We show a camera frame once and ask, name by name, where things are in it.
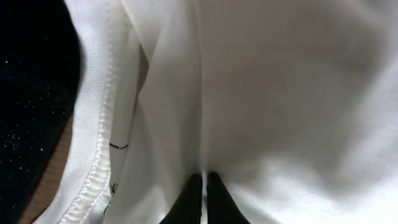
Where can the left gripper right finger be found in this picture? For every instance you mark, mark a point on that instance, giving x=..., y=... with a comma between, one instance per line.
x=221, y=207

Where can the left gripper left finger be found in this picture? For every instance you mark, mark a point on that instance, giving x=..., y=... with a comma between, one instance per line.
x=187, y=207

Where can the white printed t-shirt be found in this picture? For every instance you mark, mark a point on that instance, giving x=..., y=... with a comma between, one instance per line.
x=292, y=102

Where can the black folded garment left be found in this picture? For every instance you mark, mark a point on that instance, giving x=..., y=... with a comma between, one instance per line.
x=40, y=74

